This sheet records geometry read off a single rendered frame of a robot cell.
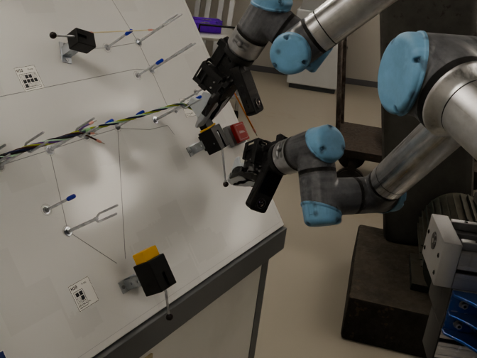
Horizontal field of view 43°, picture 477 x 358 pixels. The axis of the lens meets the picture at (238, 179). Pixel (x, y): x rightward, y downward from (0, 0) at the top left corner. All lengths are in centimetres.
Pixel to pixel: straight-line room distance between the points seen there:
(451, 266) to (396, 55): 46
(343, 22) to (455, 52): 31
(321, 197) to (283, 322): 173
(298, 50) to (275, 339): 181
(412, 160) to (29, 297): 70
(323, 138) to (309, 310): 188
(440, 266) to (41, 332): 71
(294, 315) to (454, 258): 180
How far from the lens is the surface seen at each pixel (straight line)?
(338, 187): 119
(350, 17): 112
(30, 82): 124
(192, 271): 135
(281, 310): 293
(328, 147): 117
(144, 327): 122
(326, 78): 760
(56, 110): 124
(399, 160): 114
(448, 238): 118
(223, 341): 167
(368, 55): 841
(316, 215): 117
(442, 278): 119
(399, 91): 87
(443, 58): 86
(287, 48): 112
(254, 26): 128
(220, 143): 141
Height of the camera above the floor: 157
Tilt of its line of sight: 21 degrees down
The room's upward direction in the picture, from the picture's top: 7 degrees clockwise
